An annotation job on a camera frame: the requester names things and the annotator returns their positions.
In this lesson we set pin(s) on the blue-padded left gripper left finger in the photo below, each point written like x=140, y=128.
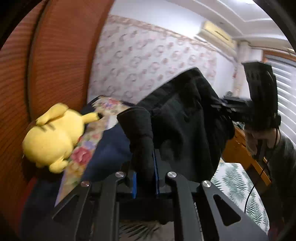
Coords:
x=132, y=183

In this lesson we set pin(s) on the black garment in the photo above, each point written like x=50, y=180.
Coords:
x=179, y=120

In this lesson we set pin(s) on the person's right hand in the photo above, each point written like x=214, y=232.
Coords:
x=271, y=136

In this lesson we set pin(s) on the beige tied window curtain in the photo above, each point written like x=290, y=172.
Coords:
x=241, y=88

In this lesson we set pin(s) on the folded navy blue garment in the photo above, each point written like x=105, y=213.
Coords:
x=111, y=152

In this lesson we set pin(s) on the wooden sideboard cabinet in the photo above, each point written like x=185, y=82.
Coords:
x=236, y=152

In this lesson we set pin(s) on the window zebra blind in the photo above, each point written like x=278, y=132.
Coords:
x=284, y=71

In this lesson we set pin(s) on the palm leaf print sheet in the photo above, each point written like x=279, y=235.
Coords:
x=235, y=183

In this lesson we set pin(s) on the floral bed blanket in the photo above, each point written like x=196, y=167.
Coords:
x=77, y=163

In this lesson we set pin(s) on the yellow plush toy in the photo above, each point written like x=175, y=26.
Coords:
x=50, y=142

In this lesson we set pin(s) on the wooden louvered wardrobe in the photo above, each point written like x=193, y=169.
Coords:
x=47, y=49

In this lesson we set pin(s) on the wall air conditioner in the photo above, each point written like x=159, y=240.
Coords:
x=216, y=36

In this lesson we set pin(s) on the circle patterned wall curtain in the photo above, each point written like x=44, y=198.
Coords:
x=134, y=58

